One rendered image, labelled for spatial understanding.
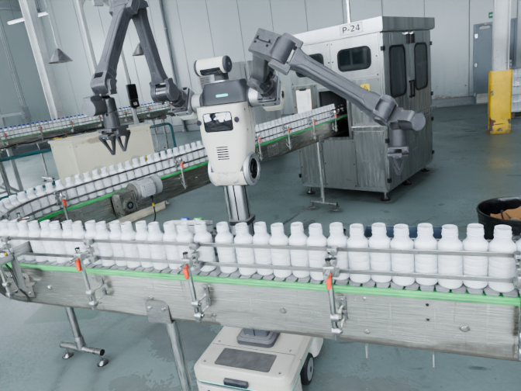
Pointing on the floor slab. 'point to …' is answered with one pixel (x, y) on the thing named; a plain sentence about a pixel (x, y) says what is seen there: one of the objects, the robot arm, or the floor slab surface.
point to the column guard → (499, 102)
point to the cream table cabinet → (102, 157)
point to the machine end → (392, 87)
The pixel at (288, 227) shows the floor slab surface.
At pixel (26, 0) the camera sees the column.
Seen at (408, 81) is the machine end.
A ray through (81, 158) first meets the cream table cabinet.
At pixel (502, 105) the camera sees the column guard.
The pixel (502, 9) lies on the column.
